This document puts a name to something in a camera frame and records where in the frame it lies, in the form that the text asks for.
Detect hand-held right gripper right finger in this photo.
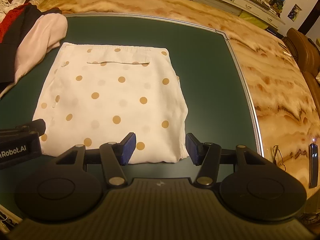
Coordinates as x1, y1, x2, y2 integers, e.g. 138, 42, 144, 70
185, 132, 265, 187

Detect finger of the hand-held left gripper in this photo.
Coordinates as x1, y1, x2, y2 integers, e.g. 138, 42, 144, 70
15, 119, 47, 137

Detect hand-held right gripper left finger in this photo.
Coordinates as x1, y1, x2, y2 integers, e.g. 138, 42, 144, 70
55, 132, 137, 187

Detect white polka dot shorts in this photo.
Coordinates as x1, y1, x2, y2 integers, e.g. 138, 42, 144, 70
32, 42, 190, 165

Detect dark green table mat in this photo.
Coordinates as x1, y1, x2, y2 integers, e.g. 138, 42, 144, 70
0, 14, 265, 220

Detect pale pink garment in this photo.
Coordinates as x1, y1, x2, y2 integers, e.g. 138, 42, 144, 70
0, 12, 68, 99

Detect eyeglasses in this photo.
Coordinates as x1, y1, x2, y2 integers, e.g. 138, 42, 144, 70
272, 144, 287, 172

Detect black garment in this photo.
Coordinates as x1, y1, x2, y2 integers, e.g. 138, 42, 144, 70
0, 4, 63, 84

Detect red garment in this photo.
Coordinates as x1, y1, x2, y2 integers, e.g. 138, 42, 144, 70
0, 4, 28, 43

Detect black phone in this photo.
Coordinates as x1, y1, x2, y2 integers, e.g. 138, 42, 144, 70
308, 142, 319, 188

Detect brown leather chair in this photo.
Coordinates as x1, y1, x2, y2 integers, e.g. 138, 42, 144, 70
282, 27, 320, 105

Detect white drawer cabinet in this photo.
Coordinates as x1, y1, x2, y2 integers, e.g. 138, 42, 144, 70
117, 0, 287, 29

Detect wall photo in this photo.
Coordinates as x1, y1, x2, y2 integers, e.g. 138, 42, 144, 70
287, 4, 301, 21

